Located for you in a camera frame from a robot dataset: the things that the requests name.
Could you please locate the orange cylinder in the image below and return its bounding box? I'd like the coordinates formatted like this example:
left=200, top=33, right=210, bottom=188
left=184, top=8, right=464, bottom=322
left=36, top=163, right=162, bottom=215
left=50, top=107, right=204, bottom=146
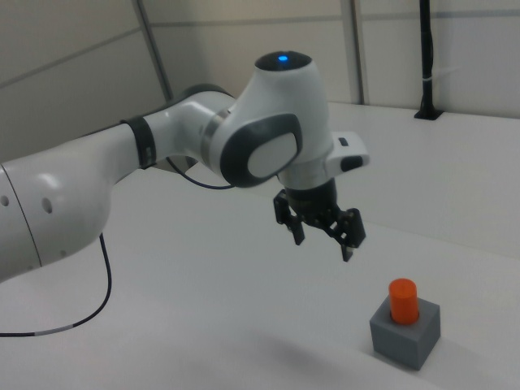
left=388, top=278, right=420, bottom=326

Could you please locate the black pole with clamp base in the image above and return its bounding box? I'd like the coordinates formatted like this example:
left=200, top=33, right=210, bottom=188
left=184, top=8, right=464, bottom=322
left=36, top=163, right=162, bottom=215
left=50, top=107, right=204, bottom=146
left=413, top=0, right=444, bottom=121

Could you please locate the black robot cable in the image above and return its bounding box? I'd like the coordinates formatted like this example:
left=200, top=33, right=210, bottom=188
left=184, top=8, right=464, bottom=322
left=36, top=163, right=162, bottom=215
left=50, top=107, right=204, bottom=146
left=0, top=156, right=237, bottom=338

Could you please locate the black strap around arm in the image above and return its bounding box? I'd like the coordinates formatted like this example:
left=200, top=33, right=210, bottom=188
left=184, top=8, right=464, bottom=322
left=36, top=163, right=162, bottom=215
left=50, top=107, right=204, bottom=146
left=120, top=115, right=158, bottom=170

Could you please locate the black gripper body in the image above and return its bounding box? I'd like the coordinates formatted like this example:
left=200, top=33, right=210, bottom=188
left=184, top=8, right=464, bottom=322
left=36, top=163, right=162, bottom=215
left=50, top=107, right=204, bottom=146
left=284, top=178, right=347, bottom=229

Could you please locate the grey block with round hole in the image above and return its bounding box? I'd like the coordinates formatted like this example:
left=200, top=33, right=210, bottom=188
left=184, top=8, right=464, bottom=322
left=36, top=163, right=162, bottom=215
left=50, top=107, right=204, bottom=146
left=369, top=297, right=442, bottom=371

